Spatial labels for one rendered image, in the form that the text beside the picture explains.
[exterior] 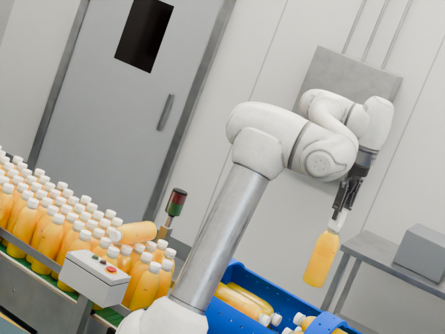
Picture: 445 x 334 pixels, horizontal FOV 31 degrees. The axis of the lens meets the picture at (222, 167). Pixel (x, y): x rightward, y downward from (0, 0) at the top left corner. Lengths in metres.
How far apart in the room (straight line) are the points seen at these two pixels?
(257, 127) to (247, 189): 0.16
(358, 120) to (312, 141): 0.56
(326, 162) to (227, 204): 0.26
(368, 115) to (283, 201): 3.52
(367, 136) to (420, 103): 3.23
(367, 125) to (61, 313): 1.21
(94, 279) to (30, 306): 0.40
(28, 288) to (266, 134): 1.26
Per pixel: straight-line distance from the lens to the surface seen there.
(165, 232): 3.22
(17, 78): 7.02
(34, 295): 2.90
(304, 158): 1.93
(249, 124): 1.99
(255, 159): 1.97
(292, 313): 2.76
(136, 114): 6.36
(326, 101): 2.49
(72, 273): 2.63
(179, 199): 3.17
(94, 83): 6.55
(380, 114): 2.49
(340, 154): 1.95
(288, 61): 5.94
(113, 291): 2.57
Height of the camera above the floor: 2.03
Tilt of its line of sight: 11 degrees down
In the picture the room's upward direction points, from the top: 21 degrees clockwise
